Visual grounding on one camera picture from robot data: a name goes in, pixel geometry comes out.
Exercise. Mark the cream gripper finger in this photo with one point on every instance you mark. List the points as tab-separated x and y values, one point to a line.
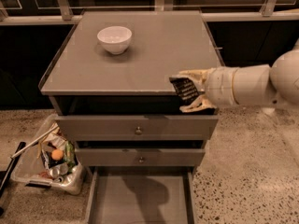
199	104
198	76

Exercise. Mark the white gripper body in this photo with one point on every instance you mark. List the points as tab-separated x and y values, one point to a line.
220	86

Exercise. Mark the black rxbar chocolate bar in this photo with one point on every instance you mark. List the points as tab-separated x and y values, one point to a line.
185	89

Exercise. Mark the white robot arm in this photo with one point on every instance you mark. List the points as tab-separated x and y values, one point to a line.
271	86

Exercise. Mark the grey top drawer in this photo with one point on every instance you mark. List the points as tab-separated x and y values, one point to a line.
137	128

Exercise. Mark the grey drawer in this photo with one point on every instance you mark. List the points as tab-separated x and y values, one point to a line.
146	195
140	153
137	128

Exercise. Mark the grey drawer cabinet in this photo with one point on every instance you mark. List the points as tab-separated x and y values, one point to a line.
86	80

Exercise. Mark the grey middle drawer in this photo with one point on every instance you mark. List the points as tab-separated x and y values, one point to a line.
140	153

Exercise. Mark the grey bottom drawer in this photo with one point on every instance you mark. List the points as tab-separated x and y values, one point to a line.
146	195

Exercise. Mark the white ceramic bowl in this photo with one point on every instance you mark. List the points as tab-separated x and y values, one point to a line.
115	39

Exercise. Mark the green snack bag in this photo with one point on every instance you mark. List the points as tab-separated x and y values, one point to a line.
69	155

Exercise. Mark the white stick in bin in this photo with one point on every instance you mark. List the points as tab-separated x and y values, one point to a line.
34	141

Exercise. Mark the orange ball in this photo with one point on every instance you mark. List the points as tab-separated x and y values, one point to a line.
57	154

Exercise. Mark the clear plastic storage bin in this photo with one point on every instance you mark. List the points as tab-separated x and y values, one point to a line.
34	163

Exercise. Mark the silver can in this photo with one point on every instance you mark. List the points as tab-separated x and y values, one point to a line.
55	172

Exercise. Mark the black bar on floor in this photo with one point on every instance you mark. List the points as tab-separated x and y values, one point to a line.
5	175

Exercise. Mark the metal railing frame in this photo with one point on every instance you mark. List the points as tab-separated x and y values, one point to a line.
32	12

